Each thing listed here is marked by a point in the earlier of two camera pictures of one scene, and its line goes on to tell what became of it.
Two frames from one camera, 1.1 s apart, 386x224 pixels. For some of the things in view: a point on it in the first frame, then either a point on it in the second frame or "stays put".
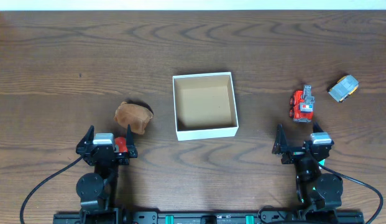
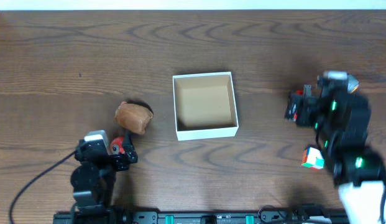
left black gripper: (106, 152) stays put
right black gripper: (300, 150) → (303, 109)
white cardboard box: (204, 106) stays put
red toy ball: (120, 144) stays put
